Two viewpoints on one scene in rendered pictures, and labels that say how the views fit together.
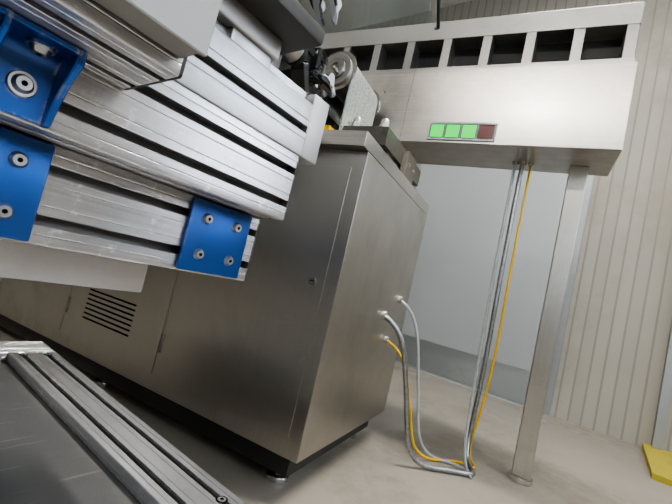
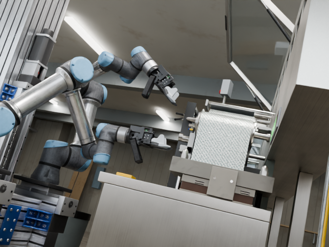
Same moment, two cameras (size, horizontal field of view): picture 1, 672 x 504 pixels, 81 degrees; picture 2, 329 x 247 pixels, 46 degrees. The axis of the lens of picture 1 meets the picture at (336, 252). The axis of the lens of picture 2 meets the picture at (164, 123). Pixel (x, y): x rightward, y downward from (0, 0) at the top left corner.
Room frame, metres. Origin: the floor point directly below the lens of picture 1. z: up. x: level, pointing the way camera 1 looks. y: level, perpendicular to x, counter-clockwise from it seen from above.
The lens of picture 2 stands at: (0.73, -1.54, 0.77)
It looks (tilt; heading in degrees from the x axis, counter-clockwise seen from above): 14 degrees up; 76
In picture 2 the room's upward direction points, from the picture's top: 14 degrees clockwise
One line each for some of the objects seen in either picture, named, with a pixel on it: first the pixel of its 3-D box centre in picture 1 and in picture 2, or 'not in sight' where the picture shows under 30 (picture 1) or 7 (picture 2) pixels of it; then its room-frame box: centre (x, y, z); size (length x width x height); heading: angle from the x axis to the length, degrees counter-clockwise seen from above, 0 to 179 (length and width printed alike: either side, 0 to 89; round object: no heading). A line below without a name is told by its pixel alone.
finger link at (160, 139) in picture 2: (330, 83); (161, 140); (1.15, 0.13, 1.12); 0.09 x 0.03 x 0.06; 144
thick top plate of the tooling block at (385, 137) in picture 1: (384, 158); (221, 177); (1.38, -0.09, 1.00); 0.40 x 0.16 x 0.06; 153
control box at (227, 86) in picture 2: not in sight; (225, 88); (1.60, 0.62, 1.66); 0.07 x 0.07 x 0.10; 46
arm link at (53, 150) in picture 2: not in sight; (55, 152); (0.72, 0.63, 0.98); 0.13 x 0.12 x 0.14; 21
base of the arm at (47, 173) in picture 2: not in sight; (47, 173); (0.71, 0.62, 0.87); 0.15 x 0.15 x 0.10
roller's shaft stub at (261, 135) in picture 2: not in sight; (262, 135); (1.58, 0.01, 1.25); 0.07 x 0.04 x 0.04; 153
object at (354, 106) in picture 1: (357, 125); (218, 156); (1.40, 0.03, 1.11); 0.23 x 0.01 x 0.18; 153
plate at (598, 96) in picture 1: (267, 117); (281, 161); (2.01, 0.51, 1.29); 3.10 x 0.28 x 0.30; 63
